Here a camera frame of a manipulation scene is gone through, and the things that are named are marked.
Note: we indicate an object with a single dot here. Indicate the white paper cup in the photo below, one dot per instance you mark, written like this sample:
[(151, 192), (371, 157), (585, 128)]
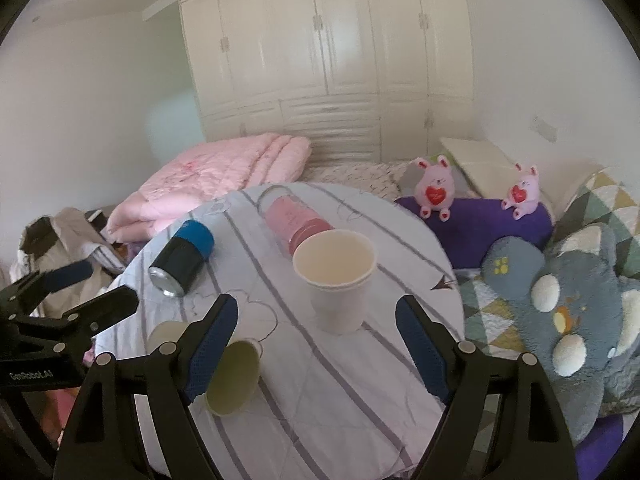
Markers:
[(337, 267)]

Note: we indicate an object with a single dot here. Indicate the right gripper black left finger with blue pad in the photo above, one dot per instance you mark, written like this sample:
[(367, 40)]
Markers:
[(103, 440)]

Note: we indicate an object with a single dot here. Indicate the purple pillow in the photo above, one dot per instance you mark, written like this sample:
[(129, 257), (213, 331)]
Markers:
[(476, 223)]

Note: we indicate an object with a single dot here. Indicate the cream white wardrobe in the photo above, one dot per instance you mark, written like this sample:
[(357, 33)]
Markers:
[(371, 80)]

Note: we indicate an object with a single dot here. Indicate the triangle patterned quilt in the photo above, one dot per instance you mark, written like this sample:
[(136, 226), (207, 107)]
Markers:
[(488, 320)]

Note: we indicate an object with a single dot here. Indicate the small pink bunny plush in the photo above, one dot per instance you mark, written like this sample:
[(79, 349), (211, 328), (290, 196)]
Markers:
[(523, 197)]

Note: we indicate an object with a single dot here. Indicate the heart print bed sheet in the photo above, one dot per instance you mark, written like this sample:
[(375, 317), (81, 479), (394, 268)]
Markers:
[(378, 178)]

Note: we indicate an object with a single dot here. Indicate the beige clothes pile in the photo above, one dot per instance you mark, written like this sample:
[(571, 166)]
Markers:
[(49, 243)]

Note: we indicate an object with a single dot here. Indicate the white grey striped quilt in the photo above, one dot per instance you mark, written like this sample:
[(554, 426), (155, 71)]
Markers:
[(326, 407)]

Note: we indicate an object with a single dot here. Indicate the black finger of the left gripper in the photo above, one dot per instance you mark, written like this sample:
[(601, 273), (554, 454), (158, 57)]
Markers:
[(95, 309), (26, 294)]

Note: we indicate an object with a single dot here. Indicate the pale green paper cup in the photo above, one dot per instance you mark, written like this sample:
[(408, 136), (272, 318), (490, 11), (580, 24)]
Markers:
[(236, 376)]

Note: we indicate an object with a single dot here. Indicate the large pink bunny plush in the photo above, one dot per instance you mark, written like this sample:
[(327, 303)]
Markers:
[(435, 190)]

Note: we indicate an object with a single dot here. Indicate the black can blue label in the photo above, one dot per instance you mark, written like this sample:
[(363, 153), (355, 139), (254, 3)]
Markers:
[(178, 264)]

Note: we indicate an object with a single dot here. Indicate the cream white pillow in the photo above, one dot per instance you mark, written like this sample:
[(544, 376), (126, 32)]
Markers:
[(485, 166)]

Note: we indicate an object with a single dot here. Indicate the pink folded quilt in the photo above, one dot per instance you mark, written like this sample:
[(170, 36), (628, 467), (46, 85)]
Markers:
[(203, 173)]

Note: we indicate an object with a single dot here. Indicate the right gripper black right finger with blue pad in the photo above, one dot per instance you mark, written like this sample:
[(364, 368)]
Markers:
[(530, 438)]

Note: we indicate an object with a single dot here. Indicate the grey paw plush cushion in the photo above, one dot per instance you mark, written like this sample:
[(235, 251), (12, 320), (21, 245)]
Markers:
[(573, 312)]

